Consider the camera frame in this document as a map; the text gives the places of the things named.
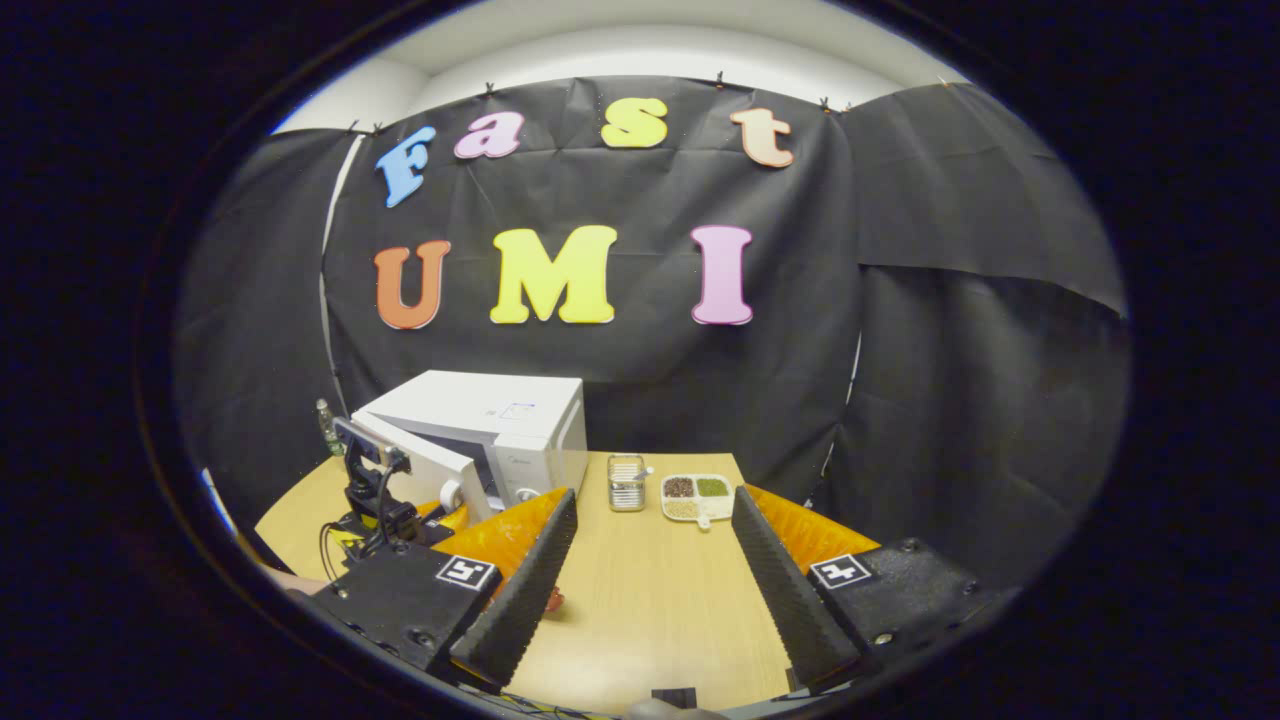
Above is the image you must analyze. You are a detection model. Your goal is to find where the metal wire utensil holder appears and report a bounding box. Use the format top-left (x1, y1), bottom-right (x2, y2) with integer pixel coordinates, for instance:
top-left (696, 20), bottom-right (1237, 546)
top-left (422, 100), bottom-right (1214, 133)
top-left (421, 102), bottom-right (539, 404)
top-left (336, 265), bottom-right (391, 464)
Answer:
top-left (607, 453), bottom-right (648, 513)

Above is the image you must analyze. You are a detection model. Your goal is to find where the white divided tray of grains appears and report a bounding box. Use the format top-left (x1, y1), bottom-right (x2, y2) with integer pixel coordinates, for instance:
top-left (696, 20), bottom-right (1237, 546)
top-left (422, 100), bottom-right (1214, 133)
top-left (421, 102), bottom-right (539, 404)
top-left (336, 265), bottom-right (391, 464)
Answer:
top-left (660, 473), bottom-right (737, 530)

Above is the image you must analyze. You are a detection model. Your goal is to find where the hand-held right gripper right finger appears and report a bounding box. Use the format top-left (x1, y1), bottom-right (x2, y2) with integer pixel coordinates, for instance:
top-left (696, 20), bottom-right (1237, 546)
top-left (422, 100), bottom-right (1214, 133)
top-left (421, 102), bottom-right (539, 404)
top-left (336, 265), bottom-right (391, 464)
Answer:
top-left (731, 485), bottom-right (1011, 693)

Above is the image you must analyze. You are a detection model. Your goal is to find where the white microwave oven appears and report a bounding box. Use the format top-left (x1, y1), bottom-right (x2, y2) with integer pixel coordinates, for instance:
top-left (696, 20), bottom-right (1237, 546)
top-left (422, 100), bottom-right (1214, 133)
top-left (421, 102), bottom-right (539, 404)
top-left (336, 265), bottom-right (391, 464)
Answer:
top-left (350, 370), bottom-right (589, 526)

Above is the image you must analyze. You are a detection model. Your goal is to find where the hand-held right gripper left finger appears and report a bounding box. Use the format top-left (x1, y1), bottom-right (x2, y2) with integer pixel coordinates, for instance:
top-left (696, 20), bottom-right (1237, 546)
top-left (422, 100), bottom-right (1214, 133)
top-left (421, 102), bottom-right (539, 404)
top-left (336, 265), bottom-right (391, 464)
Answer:
top-left (300, 487), bottom-right (579, 693)

